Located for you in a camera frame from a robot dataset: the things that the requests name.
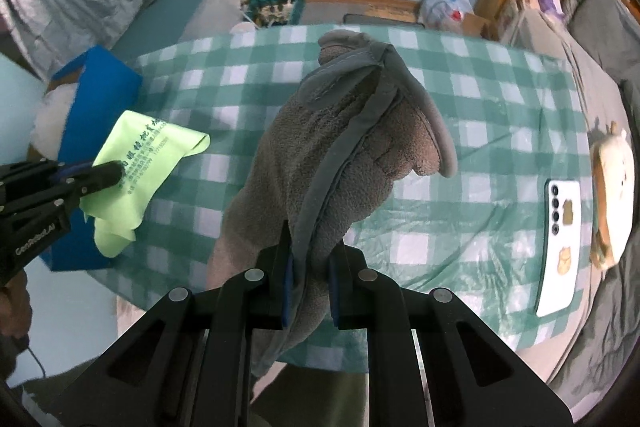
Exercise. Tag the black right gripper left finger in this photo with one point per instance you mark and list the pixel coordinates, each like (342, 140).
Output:
(186, 362)

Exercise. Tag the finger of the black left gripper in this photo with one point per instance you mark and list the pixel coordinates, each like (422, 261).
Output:
(87, 178)

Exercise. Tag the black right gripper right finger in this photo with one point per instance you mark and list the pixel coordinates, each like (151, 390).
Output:
(432, 361)

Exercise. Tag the lime green microfiber cloth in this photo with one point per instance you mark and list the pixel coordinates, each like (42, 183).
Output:
(149, 149)

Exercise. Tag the grey fleece cloth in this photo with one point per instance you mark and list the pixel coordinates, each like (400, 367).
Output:
(356, 124)

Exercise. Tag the person's left hand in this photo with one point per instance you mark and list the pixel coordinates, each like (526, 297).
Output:
(15, 307)

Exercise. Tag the white fluffy item in box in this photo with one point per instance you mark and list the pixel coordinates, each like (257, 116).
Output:
(50, 121)

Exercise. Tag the blue edged cardboard box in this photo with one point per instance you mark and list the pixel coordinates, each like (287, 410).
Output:
(107, 87)

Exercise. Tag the grey bed blanket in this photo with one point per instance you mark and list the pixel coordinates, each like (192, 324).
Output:
(600, 41)

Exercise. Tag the white smartphone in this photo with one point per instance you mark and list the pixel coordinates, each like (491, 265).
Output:
(562, 244)

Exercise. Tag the cream plush toy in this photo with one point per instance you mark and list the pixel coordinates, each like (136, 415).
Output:
(613, 173)

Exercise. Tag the teal basket with power strip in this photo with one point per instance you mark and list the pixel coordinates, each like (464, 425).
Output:
(270, 13)

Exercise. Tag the white plastic bag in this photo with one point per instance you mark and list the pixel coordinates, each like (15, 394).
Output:
(444, 15)

